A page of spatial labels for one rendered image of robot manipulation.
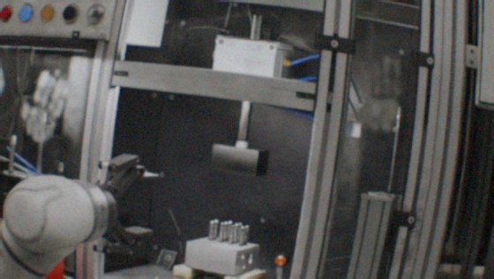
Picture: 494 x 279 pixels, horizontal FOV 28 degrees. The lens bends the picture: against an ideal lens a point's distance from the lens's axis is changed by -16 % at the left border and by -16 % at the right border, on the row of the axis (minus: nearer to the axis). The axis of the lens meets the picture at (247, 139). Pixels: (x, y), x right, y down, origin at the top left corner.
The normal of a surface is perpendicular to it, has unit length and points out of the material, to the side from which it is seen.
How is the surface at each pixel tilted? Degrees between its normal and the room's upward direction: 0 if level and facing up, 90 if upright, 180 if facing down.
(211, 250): 90
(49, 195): 41
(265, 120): 90
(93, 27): 90
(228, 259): 90
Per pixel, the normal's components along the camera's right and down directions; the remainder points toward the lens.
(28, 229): -0.12, 0.14
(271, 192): -0.33, 0.01
